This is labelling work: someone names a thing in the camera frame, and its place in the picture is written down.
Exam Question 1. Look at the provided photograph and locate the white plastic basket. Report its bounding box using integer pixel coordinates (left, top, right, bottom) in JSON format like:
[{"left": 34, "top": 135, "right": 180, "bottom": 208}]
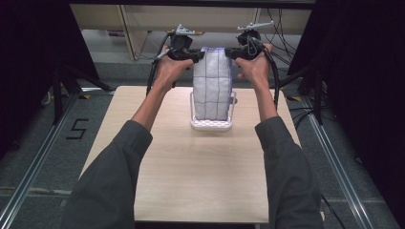
[{"left": 189, "top": 90, "right": 239, "bottom": 133}]

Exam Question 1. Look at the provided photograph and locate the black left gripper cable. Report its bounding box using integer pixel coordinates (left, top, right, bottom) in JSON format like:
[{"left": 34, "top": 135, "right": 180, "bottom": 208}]
[{"left": 145, "top": 31, "right": 175, "bottom": 97}]

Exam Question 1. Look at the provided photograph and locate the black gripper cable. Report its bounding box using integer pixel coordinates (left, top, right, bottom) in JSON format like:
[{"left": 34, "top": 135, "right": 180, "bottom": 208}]
[
  {"left": 249, "top": 36, "right": 281, "bottom": 110},
  {"left": 145, "top": 31, "right": 175, "bottom": 97}
]

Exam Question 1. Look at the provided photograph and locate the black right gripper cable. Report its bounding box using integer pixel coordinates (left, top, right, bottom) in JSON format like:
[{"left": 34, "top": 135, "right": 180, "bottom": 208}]
[{"left": 249, "top": 36, "right": 281, "bottom": 110}]

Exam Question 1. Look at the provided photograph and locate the beige cabinet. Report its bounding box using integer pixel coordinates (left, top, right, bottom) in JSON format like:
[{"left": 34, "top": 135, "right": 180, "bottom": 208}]
[{"left": 70, "top": 3, "right": 313, "bottom": 62}]

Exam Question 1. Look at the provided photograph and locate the person's right hand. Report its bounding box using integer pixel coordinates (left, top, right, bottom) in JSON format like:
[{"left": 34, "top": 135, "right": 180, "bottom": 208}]
[{"left": 234, "top": 43, "right": 274, "bottom": 93}]

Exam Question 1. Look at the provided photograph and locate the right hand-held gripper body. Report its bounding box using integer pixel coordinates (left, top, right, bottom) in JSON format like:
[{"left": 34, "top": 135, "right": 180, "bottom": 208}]
[{"left": 235, "top": 20, "right": 275, "bottom": 61}]

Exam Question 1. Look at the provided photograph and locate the dark curtain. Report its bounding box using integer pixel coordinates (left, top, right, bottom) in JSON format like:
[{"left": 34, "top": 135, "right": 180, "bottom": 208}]
[
  {"left": 286, "top": 0, "right": 405, "bottom": 222},
  {"left": 0, "top": 0, "right": 100, "bottom": 160}
]

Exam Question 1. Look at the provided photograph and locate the aluminium floor rail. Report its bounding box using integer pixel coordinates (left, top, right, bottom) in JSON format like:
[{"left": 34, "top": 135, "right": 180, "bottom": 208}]
[
  {"left": 300, "top": 94, "right": 377, "bottom": 229},
  {"left": 0, "top": 86, "right": 116, "bottom": 229}
]

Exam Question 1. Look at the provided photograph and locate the black metal stand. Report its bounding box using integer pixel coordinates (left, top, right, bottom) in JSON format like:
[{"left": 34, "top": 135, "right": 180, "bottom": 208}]
[
  {"left": 279, "top": 65, "right": 325, "bottom": 126},
  {"left": 52, "top": 64, "right": 113, "bottom": 126}
]

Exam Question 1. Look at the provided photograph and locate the white cloth with purple grid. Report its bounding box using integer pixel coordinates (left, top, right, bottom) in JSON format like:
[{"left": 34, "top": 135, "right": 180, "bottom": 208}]
[{"left": 192, "top": 46, "right": 234, "bottom": 122}]

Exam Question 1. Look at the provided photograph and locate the black floor cable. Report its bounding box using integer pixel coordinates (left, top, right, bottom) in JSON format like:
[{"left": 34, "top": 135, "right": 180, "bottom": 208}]
[{"left": 319, "top": 193, "right": 348, "bottom": 229}]

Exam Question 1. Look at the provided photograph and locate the bundle of black wall cables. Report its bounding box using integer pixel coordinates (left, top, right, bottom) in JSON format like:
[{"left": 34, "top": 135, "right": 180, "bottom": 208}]
[{"left": 263, "top": 8, "right": 304, "bottom": 66}]

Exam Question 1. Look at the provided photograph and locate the person's left hand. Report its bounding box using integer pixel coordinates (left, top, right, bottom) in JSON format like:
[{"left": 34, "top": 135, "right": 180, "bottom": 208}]
[{"left": 152, "top": 45, "right": 195, "bottom": 94}]

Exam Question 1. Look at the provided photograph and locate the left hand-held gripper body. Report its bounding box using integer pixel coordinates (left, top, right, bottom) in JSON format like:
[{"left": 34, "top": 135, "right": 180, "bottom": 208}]
[{"left": 165, "top": 23, "right": 197, "bottom": 62}]

